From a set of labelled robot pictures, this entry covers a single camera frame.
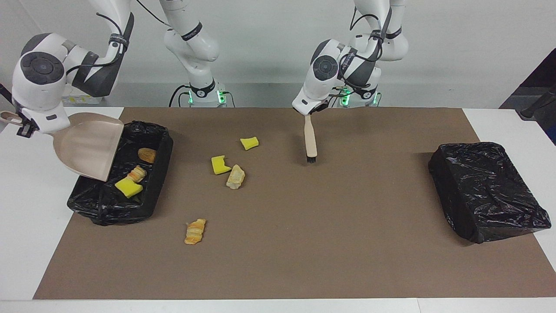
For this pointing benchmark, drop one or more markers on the beige hand brush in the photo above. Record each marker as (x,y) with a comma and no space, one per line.
(310,139)

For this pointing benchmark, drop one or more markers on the pale toy bread chunk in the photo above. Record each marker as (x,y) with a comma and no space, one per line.
(235,177)

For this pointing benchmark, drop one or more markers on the brown toy bread roll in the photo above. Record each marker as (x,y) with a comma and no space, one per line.
(147,155)

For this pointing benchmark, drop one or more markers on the toy croissant roll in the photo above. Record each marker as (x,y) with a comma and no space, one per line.
(137,174)
(195,231)

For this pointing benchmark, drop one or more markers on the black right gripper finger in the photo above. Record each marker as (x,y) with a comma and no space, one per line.
(22,130)

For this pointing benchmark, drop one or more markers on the notched yellow sponge piece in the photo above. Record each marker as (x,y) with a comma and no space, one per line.
(219,166)

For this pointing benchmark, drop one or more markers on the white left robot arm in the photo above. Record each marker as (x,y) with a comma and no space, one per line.
(321,82)

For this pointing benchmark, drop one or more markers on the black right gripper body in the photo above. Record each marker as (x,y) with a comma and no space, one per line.
(30,124)

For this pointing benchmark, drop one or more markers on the bin with black bag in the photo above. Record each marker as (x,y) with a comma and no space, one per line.
(482,191)
(152,191)

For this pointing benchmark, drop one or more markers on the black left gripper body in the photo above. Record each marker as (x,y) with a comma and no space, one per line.
(321,106)

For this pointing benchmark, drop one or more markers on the beige plastic dustpan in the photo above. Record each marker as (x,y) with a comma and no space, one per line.
(87,143)

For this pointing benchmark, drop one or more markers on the black stand pole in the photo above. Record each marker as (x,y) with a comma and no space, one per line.
(4,92)
(538,102)

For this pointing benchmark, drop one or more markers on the small yellow sponge piece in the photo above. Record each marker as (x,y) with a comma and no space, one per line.
(249,143)

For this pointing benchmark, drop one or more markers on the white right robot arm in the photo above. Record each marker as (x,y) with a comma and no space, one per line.
(43,87)

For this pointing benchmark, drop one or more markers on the dark background panel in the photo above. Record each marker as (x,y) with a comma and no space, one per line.
(547,69)

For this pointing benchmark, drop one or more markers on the white wall socket box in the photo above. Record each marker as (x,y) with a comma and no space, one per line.
(84,100)

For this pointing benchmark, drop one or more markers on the brown table mat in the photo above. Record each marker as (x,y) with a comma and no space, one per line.
(304,261)

